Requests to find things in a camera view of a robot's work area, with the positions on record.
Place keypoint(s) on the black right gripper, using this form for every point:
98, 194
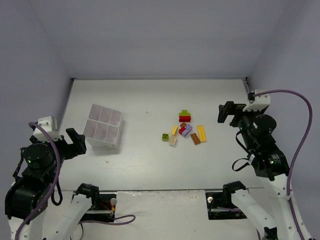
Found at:
235, 113

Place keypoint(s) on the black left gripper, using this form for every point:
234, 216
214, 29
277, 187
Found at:
69, 146

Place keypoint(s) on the yellow long lego plate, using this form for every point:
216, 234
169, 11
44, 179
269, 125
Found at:
201, 133

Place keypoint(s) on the purple square lego brick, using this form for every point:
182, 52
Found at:
188, 127

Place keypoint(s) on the brown lego plate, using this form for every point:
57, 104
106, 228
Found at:
195, 138

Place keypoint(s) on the brown lego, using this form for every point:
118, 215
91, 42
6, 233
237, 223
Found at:
183, 125

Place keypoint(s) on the small red lego brick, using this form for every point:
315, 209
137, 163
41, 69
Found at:
181, 130

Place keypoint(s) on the yellow curved lego piece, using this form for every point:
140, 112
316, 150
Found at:
174, 130

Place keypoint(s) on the green small lego brick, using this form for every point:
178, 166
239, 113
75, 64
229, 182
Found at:
165, 137

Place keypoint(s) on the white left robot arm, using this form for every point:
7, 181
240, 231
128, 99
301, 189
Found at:
36, 182

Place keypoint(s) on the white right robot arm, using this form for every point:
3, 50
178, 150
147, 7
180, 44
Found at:
272, 170

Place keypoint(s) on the white divided sorting container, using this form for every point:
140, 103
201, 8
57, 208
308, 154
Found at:
103, 127

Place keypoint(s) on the green stepped lego brick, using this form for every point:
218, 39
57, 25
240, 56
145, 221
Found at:
184, 113

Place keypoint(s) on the red long lego brick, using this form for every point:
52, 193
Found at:
185, 118

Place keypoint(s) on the tan printed lego brick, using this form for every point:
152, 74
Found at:
172, 140

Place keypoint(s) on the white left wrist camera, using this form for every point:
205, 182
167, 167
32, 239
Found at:
50, 125

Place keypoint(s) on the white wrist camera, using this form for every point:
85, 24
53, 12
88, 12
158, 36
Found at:
258, 101
50, 125

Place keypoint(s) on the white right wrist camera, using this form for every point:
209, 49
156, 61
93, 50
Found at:
258, 101

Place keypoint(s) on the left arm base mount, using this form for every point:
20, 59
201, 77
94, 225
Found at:
104, 212

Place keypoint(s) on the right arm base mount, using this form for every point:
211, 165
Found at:
220, 209

